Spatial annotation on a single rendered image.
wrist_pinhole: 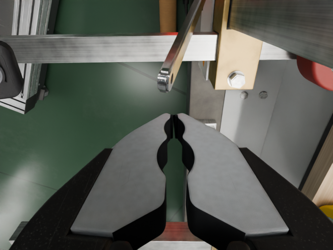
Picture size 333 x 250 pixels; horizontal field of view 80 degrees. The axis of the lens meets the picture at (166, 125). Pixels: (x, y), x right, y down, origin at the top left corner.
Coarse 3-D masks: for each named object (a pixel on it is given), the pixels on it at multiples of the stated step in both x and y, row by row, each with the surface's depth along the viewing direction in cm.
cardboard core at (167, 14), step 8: (160, 0) 90; (168, 0) 88; (176, 0) 91; (160, 8) 91; (168, 8) 90; (160, 16) 93; (168, 16) 91; (160, 24) 95; (168, 24) 93; (160, 32) 97
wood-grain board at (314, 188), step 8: (328, 136) 29; (328, 144) 29; (320, 152) 30; (328, 152) 29; (320, 160) 30; (328, 160) 29; (312, 168) 32; (320, 168) 30; (328, 168) 29; (312, 176) 32; (320, 176) 30; (328, 176) 29; (304, 184) 34; (312, 184) 32; (320, 184) 30; (328, 184) 30; (304, 192) 34; (312, 192) 32; (320, 192) 31; (328, 192) 31; (312, 200) 32; (320, 200) 32; (328, 200) 32
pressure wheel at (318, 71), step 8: (304, 64) 22; (312, 64) 21; (320, 64) 20; (304, 72) 23; (312, 72) 21; (320, 72) 21; (328, 72) 21; (312, 80) 22; (320, 80) 21; (328, 80) 21; (328, 88) 22
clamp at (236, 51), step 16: (224, 0) 21; (224, 16) 21; (224, 32) 22; (224, 48) 23; (240, 48) 23; (256, 48) 23; (224, 64) 24; (240, 64) 24; (256, 64) 24; (224, 80) 25
